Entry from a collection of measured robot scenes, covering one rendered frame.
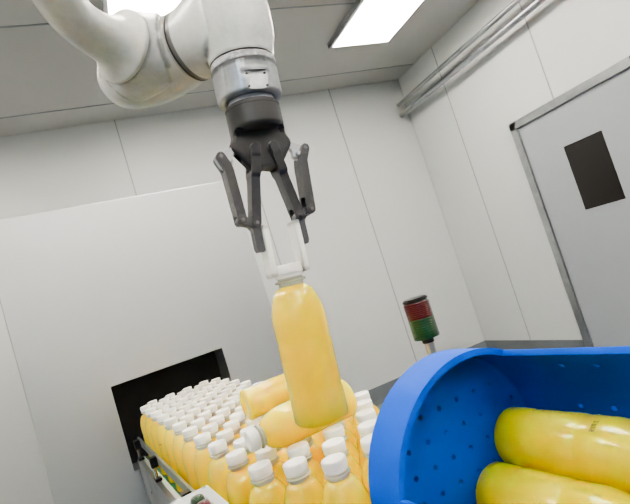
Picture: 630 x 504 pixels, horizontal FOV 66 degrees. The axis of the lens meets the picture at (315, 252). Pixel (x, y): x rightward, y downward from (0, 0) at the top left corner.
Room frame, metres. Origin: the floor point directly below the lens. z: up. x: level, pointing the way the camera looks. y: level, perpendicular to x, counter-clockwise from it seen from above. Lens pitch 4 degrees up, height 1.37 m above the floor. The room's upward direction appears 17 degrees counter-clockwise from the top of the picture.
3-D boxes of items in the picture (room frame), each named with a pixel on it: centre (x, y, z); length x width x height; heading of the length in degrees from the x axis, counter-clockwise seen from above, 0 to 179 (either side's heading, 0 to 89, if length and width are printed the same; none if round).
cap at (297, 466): (0.78, 0.13, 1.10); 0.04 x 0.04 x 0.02
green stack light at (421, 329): (1.19, -0.20, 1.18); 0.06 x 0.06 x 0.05
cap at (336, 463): (0.75, 0.07, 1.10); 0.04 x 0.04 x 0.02
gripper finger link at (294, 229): (0.66, 0.02, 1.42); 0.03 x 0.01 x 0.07; 23
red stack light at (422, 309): (1.19, -0.20, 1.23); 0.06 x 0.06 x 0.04
